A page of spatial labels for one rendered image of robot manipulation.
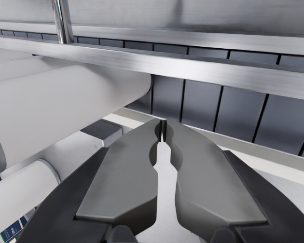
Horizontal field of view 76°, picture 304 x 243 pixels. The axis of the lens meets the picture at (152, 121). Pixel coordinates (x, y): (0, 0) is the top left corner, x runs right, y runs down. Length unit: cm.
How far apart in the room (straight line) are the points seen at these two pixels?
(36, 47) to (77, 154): 24
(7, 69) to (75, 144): 22
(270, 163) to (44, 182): 44
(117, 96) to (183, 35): 9
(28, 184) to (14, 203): 4
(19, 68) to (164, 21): 17
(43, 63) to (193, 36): 14
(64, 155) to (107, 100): 29
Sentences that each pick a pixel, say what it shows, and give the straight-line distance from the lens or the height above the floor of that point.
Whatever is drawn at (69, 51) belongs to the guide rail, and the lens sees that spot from 18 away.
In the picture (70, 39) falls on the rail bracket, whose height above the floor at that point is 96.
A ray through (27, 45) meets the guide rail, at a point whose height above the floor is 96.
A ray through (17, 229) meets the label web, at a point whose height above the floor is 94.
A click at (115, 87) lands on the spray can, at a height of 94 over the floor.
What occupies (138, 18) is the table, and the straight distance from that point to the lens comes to 29.
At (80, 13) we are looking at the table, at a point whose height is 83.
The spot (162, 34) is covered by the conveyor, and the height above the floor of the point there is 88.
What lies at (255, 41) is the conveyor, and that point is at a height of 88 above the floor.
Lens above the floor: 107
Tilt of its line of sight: 50 degrees down
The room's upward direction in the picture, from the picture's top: 127 degrees counter-clockwise
